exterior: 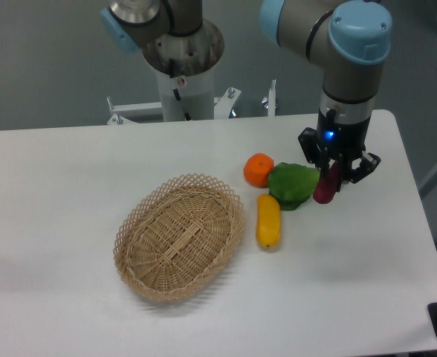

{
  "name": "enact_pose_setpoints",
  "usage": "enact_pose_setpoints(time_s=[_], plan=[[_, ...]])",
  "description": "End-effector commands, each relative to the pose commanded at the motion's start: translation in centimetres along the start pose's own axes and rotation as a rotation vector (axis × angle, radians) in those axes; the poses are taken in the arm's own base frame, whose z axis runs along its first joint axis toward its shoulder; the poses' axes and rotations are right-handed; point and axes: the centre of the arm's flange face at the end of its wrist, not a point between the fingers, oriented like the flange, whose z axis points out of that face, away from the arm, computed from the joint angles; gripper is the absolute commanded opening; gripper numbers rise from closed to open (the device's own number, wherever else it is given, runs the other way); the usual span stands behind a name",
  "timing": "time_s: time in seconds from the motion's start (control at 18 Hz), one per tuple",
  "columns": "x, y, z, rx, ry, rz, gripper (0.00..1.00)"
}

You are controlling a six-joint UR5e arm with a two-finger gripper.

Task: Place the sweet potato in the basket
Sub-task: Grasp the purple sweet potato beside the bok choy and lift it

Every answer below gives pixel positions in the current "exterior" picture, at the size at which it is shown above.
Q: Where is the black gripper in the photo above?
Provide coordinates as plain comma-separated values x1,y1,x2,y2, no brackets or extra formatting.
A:
298,111,381,189

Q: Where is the purple sweet potato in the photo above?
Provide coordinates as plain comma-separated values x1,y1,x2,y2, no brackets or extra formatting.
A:
313,162,339,205

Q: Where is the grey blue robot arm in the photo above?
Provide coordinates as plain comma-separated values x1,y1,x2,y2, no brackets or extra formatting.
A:
100,1,392,193

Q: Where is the woven wicker basket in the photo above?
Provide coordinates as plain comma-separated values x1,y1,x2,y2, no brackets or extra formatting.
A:
113,174,246,303

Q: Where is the green leafy vegetable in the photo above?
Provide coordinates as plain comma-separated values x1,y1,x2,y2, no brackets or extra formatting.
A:
268,162,320,211

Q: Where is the orange tangerine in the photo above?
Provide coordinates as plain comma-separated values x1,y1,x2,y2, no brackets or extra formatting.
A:
243,152,274,188

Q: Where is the yellow squash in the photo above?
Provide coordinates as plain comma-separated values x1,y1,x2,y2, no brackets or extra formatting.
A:
256,194,281,249

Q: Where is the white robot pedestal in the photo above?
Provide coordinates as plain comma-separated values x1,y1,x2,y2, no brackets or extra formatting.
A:
141,20,226,122

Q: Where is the black cable on pedestal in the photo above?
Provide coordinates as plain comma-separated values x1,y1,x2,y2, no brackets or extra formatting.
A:
168,58,193,122

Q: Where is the white metal base frame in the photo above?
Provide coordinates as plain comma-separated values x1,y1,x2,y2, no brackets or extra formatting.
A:
106,79,279,126

